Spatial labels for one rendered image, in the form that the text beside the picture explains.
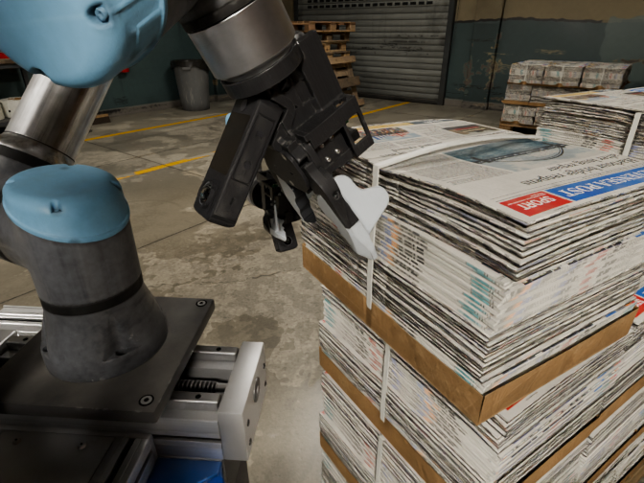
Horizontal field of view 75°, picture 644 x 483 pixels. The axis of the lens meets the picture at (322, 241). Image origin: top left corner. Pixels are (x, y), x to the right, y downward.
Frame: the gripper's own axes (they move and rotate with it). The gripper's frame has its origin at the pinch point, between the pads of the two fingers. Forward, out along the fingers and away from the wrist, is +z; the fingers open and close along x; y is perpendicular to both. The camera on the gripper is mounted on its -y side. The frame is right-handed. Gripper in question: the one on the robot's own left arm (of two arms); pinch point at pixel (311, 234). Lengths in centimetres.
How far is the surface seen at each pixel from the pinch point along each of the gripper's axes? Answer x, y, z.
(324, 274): -6.2, 0.4, 14.0
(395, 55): 522, -9, -572
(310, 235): -6.3, 5.6, 10.3
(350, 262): -6.4, 6.0, 20.9
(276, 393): 10, -85, -44
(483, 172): 0.7, 20.8, 34.1
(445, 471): -2.7, -18.9, 38.8
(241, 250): 43, -86, -156
